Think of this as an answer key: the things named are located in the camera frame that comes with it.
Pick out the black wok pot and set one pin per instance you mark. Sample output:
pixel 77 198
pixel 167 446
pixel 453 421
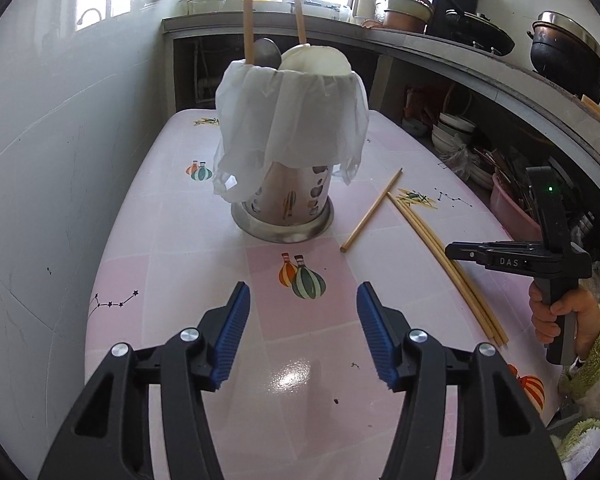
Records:
pixel 565 53

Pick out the steel ladle spoon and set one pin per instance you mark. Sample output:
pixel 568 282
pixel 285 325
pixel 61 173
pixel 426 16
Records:
pixel 266 53

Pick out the bamboo chopstick dark tip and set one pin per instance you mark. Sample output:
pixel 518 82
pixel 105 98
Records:
pixel 371 211

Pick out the stacked white bowls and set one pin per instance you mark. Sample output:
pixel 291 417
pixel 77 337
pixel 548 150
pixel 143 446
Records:
pixel 451 133

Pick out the pink plastic basin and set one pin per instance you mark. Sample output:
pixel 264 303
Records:
pixel 518 224

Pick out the bamboo chopstick slanted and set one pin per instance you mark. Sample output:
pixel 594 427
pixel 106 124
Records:
pixel 301 27

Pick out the cream plastic rice ladle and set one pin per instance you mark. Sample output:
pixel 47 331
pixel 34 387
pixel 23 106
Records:
pixel 317 60

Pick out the white mug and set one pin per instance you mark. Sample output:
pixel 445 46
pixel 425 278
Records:
pixel 363 10

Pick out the white fleece right sleeve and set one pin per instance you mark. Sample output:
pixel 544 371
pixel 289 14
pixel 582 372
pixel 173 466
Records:
pixel 581 383

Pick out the black frying pan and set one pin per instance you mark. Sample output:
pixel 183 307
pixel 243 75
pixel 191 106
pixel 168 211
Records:
pixel 476 30

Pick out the white plastic bag liner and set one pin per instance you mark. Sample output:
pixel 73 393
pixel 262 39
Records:
pixel 297 119

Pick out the person right hand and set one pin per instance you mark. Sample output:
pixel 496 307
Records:
pixel 578 301

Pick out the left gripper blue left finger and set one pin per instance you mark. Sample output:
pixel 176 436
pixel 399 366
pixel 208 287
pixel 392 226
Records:
pixel 106 434

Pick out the glass lid pot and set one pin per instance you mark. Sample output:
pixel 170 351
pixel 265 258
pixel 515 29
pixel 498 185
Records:
pixel 202 6

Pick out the perforated steel utensil holder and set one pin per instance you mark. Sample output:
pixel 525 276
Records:
pixel 291 205

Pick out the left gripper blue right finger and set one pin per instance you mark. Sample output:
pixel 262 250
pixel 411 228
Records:
pixel 499 433

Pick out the stacked enamel pots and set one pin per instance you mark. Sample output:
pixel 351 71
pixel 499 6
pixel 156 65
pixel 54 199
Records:
pixel 408 15

